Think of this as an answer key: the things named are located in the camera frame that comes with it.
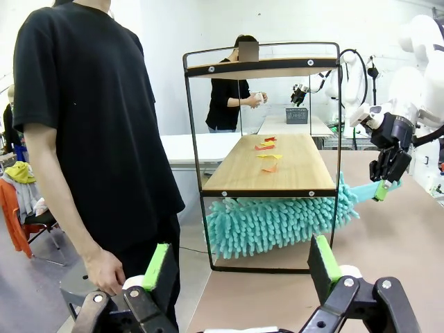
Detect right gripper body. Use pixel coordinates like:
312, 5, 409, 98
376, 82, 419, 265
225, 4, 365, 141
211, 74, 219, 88
370, 112, 416, 153

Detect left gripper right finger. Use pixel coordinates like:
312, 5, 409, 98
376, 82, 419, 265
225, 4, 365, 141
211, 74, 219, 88
300, 234, 422, 333

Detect grey round stool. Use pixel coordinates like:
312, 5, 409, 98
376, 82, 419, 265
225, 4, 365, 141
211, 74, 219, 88
58, 262, 105, 322

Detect yellow-green cloth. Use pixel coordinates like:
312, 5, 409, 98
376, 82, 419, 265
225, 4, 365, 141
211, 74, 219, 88
3, 161, 36, 185

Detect black chair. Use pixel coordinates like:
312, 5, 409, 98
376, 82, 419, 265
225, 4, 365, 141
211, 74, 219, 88
20, 207, 67, 268

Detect pale background table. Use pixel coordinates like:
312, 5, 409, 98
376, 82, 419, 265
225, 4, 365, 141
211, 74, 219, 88
256, 114, 334, 137

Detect small background robot gripper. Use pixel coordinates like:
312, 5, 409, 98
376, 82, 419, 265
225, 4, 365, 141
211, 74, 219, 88
290, 83, 309, 108

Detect black plastic basket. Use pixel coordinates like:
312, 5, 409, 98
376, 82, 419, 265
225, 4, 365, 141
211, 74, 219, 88
284, 107, 309, 125

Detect black frame wooden shelf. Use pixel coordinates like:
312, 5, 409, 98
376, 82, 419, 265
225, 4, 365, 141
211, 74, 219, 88
182, 42, 343, 274

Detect white desk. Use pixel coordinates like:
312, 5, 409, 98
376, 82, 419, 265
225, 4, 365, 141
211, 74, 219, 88
159, 133, 248, 164

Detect background person black shirt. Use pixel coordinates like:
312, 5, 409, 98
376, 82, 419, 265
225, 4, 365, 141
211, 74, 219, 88
205, 34, 268, 134

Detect black looped cable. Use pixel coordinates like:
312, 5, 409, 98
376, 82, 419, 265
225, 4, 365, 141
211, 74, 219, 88
338, 48, 369, 109

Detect distant person dark clothes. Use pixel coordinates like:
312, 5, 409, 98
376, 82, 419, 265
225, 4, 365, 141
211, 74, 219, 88
2, 84, 22, 155

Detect teal microfiber duster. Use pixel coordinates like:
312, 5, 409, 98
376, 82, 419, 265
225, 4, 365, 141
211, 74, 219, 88
203, 171, 403, 260

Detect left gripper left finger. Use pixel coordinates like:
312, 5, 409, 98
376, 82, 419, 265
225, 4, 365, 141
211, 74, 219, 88
71, 242, 180, 333

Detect black camera stand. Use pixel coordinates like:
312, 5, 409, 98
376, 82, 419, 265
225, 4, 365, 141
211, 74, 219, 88
366, 55, 381, 108

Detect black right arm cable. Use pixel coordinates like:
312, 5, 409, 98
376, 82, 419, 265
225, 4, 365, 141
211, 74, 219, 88
411, 124, 444, 148

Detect person's right hand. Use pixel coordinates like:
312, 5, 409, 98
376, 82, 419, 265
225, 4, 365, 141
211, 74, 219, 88
84, 248, 126, 296

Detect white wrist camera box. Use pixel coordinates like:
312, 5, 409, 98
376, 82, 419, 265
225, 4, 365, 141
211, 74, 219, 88
349, 103, 386, 130

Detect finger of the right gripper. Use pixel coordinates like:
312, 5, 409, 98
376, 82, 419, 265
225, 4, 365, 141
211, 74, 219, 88
368, 148, 393, 203
383, 149, 414, 190

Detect person's right forearm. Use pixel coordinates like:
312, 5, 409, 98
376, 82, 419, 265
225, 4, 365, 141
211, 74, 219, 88
41, 180, 119, 266

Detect orange cloth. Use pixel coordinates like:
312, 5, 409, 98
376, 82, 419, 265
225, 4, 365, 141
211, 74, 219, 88
0, 177, 34, 258

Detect person in black t-shirt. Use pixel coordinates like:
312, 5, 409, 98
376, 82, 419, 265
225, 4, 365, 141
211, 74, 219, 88
12, 0, 187, 332

